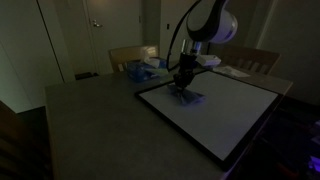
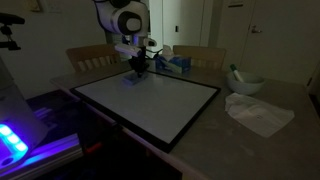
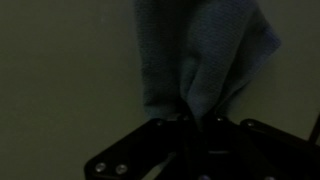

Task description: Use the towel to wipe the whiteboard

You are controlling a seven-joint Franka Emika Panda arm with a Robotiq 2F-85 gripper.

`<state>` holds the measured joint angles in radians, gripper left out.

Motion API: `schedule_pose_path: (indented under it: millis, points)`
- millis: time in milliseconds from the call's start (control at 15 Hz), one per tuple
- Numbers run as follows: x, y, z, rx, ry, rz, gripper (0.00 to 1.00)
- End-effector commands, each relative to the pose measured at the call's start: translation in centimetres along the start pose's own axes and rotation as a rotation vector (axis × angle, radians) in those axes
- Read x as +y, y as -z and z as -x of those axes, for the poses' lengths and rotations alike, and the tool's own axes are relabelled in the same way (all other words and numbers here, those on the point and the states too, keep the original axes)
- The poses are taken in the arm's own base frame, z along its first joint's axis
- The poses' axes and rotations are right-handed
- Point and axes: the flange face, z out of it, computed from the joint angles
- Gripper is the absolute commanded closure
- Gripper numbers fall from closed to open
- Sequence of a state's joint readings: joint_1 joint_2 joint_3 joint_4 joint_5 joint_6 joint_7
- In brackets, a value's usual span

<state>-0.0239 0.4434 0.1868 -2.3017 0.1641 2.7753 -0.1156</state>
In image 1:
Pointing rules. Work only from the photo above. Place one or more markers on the blue tissue box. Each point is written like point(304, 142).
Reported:
point(143, 71)

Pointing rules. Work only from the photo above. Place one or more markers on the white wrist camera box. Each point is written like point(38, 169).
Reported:
point(209, 61)

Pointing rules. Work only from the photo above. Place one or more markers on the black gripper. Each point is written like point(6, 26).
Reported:
point(185, 68)

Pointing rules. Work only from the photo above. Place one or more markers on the small dark wall switch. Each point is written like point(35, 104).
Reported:
point(168, 26)

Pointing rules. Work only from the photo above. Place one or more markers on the white room door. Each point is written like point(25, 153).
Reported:
point(113, 40)

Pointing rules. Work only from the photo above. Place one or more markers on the black floor mat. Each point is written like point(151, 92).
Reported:
point(86, 75)

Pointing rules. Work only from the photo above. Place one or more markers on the blue microfiber towel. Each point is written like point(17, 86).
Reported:
point(188, 96)

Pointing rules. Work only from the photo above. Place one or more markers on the black framed whiteboard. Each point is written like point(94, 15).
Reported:
point(216, 116)

